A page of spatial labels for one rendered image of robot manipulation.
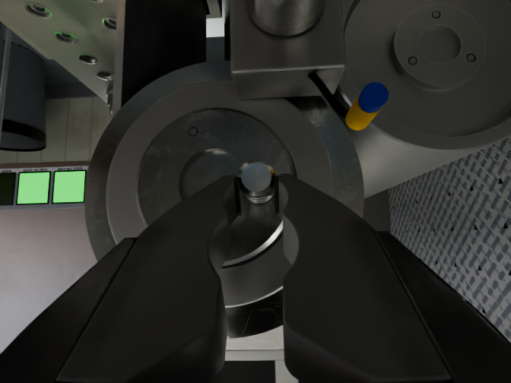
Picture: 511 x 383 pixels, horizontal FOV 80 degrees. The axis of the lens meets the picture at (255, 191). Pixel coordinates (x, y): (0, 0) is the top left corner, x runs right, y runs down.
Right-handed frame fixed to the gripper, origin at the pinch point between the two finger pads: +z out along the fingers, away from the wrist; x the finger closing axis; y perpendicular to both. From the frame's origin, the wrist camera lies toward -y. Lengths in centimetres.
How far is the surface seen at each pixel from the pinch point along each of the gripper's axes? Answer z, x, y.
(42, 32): 29.6, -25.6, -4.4
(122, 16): 10.7, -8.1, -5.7
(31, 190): 32, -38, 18
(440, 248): 10.7, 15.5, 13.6
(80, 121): 224, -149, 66
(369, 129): 5.3, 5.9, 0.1
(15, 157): 208, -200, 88
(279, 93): 5.1, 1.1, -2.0
